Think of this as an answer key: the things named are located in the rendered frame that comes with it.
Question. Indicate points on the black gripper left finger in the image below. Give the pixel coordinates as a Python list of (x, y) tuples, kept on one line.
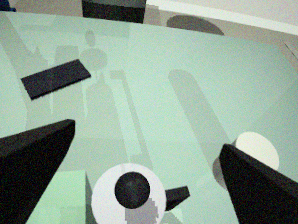
[(28, 162)]

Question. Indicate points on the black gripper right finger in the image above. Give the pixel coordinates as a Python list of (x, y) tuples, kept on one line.
[(259, 194)]

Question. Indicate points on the white cylinder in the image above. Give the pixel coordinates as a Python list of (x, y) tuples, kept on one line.
[(255, 145)]

